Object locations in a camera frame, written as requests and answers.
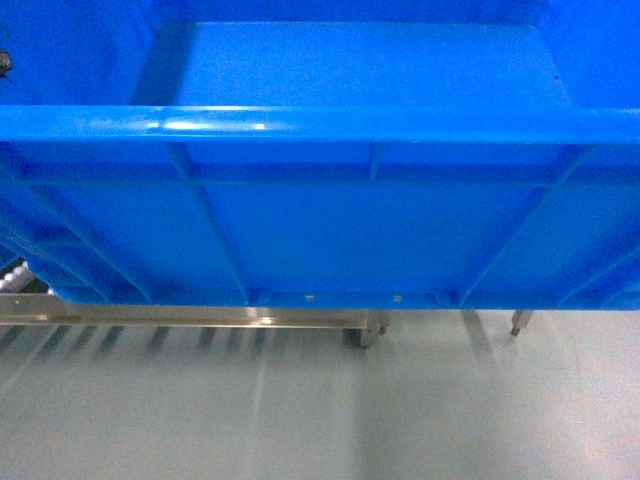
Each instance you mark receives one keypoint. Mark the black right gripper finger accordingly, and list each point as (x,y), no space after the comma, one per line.
(5,63)

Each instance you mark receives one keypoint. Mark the large blue plastic crate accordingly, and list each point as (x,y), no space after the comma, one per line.
(324,154)

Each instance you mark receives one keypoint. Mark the steel roller flow rack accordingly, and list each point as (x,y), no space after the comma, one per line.
(20,308)

